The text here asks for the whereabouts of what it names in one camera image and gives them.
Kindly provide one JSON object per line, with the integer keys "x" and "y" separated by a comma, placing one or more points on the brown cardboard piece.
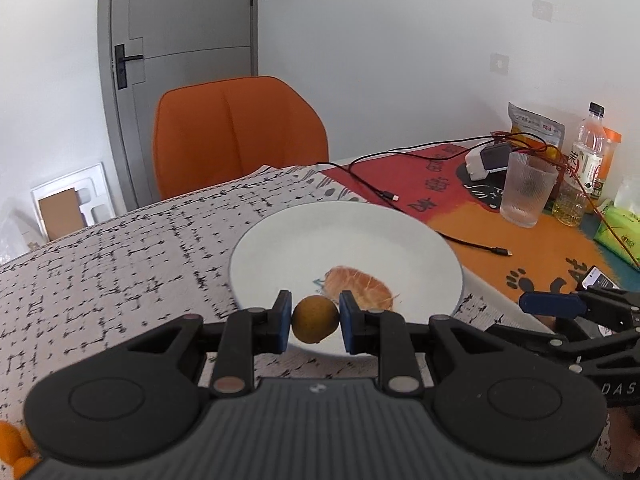
{"x": 60, "y": 212}

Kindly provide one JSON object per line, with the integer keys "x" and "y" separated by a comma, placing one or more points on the white plastic bag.
{"x": 12, "y": 230}

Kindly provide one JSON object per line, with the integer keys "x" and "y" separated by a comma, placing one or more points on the brown kiwi fruit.
{"x": 315, "y": 326}

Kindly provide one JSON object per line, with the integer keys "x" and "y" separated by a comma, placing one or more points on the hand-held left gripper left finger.
{"x": 284, "y": 321}

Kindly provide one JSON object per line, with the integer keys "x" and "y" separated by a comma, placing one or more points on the grey door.
{"x": 190, "y": 20}

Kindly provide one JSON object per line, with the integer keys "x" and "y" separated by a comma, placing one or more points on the orange lidded container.
{"x": 613, "y": 160}

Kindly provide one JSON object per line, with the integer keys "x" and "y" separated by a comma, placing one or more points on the orange chair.
{"x": 235, "y": 135}

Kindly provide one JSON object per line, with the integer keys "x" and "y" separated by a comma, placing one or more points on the large peeled citrus segment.
{"x": 357, "y": 287}

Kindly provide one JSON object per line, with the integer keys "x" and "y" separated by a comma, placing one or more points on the white round plate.
{"x": 280, "y": 255}

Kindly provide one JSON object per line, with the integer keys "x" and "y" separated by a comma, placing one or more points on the white foam packaging tray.
{"x": 97, "y": 180}

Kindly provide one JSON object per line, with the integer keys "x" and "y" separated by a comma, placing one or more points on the person's right hand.
{"x": 625, "y": 440}

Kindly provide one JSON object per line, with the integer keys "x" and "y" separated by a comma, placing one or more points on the grey snack bag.
{"x": 537, "y": 125}

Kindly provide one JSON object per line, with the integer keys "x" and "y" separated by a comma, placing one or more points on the black smartphone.
{"x": 600, "y": 276}

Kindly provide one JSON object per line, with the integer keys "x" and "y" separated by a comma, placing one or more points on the black-patterned beige tablecloth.
{"x": 125, "y": 260}

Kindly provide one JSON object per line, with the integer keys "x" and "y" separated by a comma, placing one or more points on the green tissue pack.
{"x": 620, "y": 225}

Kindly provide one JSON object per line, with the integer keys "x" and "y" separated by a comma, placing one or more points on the white wall socket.
{"x": 500, "y": 63}

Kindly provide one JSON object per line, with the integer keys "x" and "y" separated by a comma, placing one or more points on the white charger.
{"x": 472, "y": 164}

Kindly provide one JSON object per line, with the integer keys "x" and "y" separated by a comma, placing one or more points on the ribbed clear glass cup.
{"x": 527, "y": 190}

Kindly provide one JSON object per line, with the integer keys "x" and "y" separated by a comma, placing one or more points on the small mandarin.
{"x": 22, "y": 469}

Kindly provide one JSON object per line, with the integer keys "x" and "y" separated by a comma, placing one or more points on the clear plastic bottle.
{"x": 585, "y": 160}

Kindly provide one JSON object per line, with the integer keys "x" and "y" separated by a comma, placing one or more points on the large orange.
{"x": 11, "y": 440}

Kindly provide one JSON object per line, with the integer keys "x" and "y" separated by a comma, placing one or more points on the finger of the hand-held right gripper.
{"x": 550, "y": 304}
{"x": 555, "y": 345}

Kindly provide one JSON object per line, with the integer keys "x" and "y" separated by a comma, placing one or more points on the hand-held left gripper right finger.
{"x": 348, "y": 321}

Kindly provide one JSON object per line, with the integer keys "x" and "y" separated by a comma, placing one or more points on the orange red cat-print mat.
{"x": 540, "y": 250}

